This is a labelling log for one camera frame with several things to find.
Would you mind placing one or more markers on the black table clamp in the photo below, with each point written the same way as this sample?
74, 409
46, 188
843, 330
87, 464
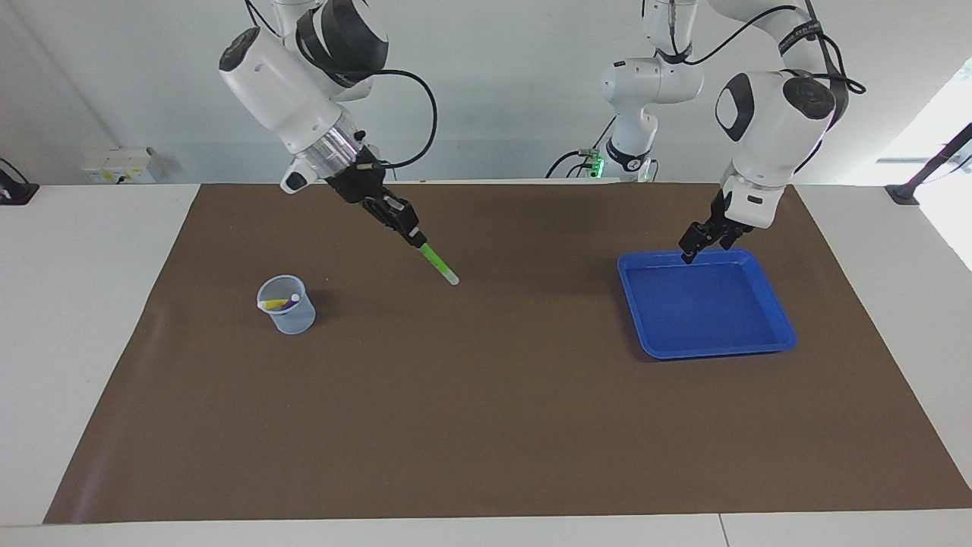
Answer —
17, 191
911, 188

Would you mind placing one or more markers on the translucent plastic cup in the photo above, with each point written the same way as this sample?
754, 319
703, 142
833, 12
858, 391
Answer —
292, 320

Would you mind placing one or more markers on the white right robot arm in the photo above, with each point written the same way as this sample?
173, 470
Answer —
288, 83

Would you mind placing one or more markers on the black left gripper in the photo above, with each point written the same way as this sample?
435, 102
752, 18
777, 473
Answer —
725, 228

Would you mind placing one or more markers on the yellow marker pen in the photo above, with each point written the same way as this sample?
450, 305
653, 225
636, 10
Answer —
275, 305

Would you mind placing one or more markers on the white wall outlet box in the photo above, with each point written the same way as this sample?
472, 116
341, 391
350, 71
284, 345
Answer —
118, 163

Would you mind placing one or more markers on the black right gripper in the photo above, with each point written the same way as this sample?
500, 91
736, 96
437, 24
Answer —
361, 182

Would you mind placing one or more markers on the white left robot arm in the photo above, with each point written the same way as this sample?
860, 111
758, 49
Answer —
767, 114

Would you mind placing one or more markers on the blue plastic tray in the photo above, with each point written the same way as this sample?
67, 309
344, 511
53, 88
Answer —
706, 311

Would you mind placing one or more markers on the green marker pen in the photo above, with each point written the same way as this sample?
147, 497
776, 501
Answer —
439, 264

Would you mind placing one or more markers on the brown table mat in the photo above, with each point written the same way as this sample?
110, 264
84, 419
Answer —
486, 410

